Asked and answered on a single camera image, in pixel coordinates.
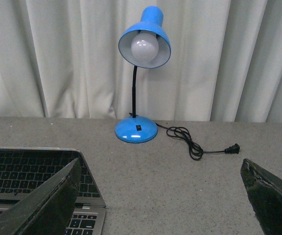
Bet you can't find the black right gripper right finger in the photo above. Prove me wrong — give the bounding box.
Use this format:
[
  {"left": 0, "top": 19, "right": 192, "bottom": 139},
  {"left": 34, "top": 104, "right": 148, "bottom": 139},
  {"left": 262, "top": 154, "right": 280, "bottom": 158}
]
[{"left": 240, "top": 159, "right": 282, "bottom": 235}]

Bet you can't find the white curtain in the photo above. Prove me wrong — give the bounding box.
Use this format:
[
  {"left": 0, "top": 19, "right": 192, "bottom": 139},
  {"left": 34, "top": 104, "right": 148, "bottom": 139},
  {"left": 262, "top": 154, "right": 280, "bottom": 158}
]
[{"left": 0, "top": 0, "right": 282, "bottom": 123}]

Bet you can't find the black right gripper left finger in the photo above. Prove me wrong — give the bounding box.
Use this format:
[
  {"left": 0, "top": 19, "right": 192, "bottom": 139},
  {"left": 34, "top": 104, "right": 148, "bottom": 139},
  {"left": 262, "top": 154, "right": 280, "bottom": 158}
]
[{"left": 0, "top": 159, "right": 81, "bottom": 235}]

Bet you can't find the blue desk lamp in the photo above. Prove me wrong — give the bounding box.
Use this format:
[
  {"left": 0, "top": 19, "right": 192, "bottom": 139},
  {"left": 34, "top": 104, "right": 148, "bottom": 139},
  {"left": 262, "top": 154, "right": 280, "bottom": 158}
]
[{"left": 115, "top": 6, "right": 171, "bottom": 143}]

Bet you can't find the black lamp power cable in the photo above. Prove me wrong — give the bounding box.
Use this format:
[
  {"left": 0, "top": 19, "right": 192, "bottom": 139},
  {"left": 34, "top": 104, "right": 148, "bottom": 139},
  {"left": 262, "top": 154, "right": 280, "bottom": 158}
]
[{"left": 154, "top": 122, "right": 241, "bottom": 162}]

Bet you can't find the grey laptop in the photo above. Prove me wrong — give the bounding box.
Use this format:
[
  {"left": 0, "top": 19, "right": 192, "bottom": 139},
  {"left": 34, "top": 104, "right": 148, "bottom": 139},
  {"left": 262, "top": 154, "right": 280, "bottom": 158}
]
[{"left": 0, "top": 147, "right": 106, "bottom": 235}]

